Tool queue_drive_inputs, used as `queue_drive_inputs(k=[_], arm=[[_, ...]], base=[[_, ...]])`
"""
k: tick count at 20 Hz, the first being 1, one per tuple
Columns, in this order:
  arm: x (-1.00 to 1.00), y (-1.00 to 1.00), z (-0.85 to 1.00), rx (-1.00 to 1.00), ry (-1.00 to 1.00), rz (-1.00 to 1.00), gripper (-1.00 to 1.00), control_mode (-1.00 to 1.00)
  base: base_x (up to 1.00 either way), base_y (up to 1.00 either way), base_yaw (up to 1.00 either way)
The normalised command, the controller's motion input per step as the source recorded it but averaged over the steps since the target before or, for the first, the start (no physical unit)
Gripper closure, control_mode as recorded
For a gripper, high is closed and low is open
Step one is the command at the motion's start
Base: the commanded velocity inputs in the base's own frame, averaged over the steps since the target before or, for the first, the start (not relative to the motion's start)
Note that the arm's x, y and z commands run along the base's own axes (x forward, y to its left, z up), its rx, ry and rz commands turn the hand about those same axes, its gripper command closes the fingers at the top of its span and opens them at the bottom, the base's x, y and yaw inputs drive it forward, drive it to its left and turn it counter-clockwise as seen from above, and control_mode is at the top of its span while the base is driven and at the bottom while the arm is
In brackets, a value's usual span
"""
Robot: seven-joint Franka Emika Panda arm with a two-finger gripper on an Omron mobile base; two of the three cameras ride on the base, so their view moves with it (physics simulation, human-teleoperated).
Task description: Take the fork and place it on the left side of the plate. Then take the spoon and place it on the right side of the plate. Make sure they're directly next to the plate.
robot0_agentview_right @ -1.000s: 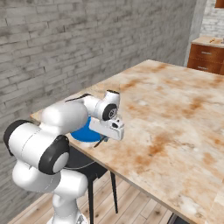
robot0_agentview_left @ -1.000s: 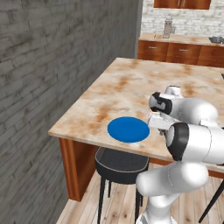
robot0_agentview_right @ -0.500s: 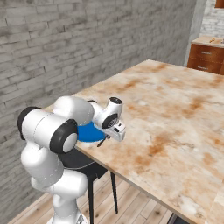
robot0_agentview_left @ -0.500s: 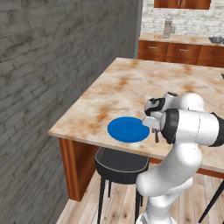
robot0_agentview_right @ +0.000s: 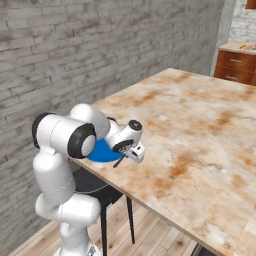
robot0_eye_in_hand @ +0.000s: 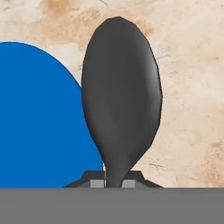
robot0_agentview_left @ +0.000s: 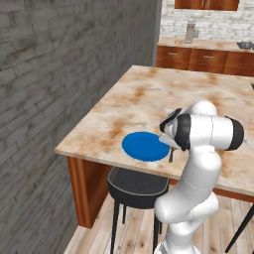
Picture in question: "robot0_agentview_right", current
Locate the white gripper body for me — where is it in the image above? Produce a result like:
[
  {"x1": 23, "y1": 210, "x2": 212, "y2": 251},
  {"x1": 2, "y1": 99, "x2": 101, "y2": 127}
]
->
[{"x1": 127, "y1": 142, "x2": 147, "y2": 165}]

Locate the blue plate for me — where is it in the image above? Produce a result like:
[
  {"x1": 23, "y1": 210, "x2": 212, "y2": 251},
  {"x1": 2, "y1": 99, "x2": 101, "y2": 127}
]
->
[{"x1": 86, "y1": 137, "x2": 125, "y2": 164}]

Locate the dark grey cutlery piece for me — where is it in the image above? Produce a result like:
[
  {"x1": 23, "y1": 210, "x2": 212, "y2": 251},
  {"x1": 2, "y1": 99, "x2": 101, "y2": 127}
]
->
[{"x1": 112, "y1": 155, "x2": 126, "y2": 169}]

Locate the black stool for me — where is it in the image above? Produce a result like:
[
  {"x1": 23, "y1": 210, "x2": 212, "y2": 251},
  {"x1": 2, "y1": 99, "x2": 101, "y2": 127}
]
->
[
  {"x1": 71, "y1": 166, "x2": 136, "y2": 256},
  {"x1": 191, "y1": 242, "x2": 218, "y2": 256}
]

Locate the brown wooden cupboard run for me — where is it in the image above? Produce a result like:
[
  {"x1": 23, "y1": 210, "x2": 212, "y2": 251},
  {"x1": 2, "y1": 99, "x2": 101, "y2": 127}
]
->
[{"x1": 213, "y1": 40, "x2": 256, "y2": 87}]

